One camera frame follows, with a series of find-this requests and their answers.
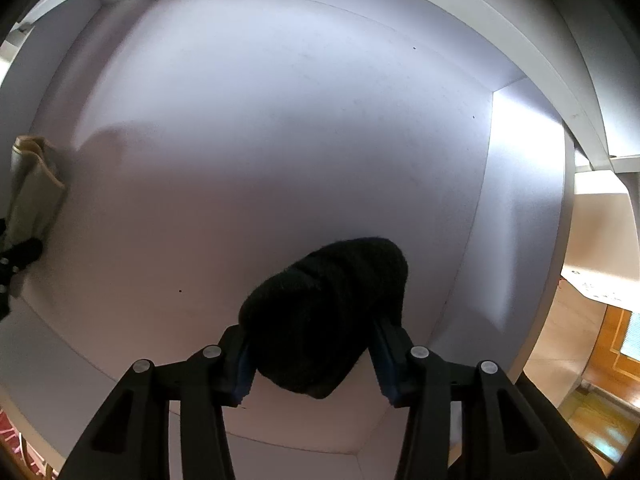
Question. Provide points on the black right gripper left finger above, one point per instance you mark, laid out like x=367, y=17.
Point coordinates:
x=238, y=368

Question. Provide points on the black socks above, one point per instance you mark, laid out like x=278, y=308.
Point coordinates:
x=308, y=325

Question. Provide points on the grey-green cloth beige trim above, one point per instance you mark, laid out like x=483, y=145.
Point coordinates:
x=37, y=190

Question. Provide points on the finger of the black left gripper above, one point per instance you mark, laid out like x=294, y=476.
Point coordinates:
x=20, y=256

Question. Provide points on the white paper sheet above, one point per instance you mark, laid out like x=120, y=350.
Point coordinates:
x=604, y=288

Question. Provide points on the red patterned fabric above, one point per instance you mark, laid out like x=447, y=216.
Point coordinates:
x=11, y=440

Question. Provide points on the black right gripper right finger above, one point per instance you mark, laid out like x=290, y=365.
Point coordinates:
x=396, y=362

